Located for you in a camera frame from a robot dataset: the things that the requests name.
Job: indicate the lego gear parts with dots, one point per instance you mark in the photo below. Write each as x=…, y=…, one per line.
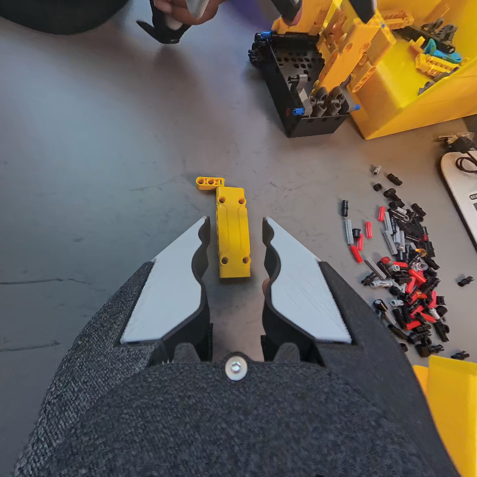
x=436, y=56

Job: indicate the person's left forearm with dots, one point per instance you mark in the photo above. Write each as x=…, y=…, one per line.
x=56, y=15

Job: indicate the yellow lego curved panel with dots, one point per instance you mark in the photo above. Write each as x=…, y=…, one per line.
x=233, y=231

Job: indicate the black power adapter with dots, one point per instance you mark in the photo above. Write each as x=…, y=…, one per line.
x=458, y=142

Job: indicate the person's left hand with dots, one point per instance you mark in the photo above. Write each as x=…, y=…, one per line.
x=208, y=7

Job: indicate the white board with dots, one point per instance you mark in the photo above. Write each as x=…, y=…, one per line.
x=462, y=193

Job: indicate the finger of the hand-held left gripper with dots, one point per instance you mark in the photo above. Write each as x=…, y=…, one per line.
x=363, y=9
x=289, y=9

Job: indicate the yellow storage bin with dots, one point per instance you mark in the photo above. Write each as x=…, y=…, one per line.
x=454, y=410
x=410, y=93

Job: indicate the person's right hand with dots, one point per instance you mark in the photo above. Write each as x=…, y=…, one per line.
x=265, y=289

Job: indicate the pile of lego pins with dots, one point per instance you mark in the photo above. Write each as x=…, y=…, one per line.
x=410, y=268

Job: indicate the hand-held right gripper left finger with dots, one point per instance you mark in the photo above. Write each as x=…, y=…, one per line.
x=164, y=302

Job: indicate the yellow grey lego build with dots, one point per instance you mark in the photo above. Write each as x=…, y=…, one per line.
x=346, y=48

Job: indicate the small yellow lego connector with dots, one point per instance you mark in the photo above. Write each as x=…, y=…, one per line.
x=208, y=182

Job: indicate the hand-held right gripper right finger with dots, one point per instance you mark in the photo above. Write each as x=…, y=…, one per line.
x=305, y=302

